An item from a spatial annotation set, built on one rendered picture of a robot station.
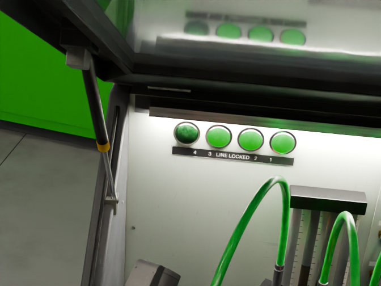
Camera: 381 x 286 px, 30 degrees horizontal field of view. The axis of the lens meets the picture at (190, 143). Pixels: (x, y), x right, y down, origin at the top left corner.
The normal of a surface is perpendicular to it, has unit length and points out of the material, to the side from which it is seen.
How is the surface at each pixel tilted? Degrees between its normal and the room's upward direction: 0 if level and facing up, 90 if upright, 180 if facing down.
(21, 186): 0
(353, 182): 90
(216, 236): 90
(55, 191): 0
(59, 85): 90
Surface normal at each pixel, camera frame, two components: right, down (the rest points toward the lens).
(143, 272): -0.37, -0.52
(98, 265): 0.00, -0.32
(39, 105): -0.28, 0.45
